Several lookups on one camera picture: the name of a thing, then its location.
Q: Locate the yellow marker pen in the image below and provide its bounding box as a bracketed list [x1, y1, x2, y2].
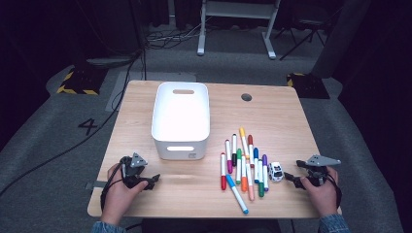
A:
[238, 126, 251, 160]

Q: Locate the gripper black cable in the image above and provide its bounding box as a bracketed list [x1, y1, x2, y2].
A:
[99, 160, 126, 212]
[326, 174, 343, 209]

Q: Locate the person's left hand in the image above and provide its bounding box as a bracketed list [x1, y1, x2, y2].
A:
[101, 163, 149, 224]

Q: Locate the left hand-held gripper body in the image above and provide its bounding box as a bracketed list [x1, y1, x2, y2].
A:
[120, 152, 154, 191]

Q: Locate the person's right hand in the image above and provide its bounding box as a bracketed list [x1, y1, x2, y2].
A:
[299, 167, 340, 218]

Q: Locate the purple marker pen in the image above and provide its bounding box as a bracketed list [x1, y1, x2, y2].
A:
[261, 153, 270, 192]

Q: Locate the black marker pen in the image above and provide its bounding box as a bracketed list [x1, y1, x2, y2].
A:
[231, 133, 238, 167]

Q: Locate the white plastic storage bin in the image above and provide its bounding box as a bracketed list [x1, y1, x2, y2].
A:
[151, 82, 211, 161]

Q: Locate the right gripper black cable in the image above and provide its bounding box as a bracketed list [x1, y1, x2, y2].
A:
[326, 174, 343, 209]

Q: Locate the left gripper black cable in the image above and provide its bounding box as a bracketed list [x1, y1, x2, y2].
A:
[99, 160, 126, 212]

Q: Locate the light green marker pen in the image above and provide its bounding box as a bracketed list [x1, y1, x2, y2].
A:
[235, 148, 243, 185]

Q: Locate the dark red marker pen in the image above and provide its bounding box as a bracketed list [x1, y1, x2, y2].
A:
[247, 134, 256, 168]

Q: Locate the dark metal stand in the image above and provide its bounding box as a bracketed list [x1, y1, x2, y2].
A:
[86, 0, 148, 69]

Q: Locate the black tripod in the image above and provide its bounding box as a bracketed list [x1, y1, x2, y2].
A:
[279, 16, 327, 61]

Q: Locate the orange marker pen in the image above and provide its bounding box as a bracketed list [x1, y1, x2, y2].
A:
[240, 154, 249, 193]

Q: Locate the bundle of floor cables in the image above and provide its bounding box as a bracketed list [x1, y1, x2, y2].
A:
[145, 18, 204, 51]

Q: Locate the person's dark lap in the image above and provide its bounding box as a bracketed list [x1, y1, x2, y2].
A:
[141, 218, 284, 233]

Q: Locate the white toy ambulance car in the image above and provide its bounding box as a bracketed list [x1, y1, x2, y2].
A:
[268, 161, 285, 183]

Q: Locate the grey tape piece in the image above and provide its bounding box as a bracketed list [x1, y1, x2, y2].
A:
[85, 181, 108, 190]

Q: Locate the magenta marker pen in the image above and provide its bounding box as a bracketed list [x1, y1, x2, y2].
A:
[224, 139, 234, 175]

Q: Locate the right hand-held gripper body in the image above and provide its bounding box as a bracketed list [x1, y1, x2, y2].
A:
[300, 154, 342, 187]

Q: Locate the grey pillar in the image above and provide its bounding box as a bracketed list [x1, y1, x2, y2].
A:
[310, 0, 372, 80]

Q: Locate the dark green marker pen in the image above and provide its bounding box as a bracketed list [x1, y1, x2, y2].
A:
[257, 158, 265, 198]

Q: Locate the pink marker pen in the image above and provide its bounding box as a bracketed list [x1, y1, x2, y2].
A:
[245, 162, 256, 202]

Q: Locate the long black floor cable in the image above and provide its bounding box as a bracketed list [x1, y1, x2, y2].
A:
[0, 48, 146, 197]

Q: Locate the grey floor plate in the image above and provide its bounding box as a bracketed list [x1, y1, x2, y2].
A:
[104, 71, 197, 113]

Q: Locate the black yellow striped stand base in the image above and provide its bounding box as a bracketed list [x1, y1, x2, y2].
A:
[55, 65, 109, 96]
[286, 72, 331, 100]

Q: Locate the light blue marker pen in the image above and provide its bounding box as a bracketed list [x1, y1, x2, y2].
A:
[224, 174, 250, 216]

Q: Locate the white metal desk frame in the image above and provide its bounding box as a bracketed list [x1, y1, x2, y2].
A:
[196, 0, 282, 60]

